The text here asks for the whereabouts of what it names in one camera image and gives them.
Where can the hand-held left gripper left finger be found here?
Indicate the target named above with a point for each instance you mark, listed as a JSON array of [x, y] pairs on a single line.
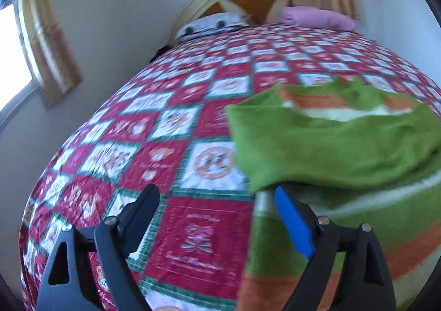
[[137, 218]]

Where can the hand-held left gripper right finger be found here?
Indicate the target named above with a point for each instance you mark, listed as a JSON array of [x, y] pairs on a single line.
[[293, 221]]

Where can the green striped knit garment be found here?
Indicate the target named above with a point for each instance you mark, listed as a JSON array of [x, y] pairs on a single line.
[[327, 145]]

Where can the red checkered quilt bed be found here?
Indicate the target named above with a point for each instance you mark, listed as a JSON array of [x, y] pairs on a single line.
[[206, 90]]

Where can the beige side window curtain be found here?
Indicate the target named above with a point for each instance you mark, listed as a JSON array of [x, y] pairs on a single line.
[[51, 49]]

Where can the side window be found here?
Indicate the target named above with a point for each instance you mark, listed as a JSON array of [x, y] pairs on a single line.
[[13, 56]]

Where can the pink pillow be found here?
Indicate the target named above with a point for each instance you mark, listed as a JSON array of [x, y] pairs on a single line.
[[317, 18]]

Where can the white printed pillow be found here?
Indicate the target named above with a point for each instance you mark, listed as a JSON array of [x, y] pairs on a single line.
[[210, 24]]

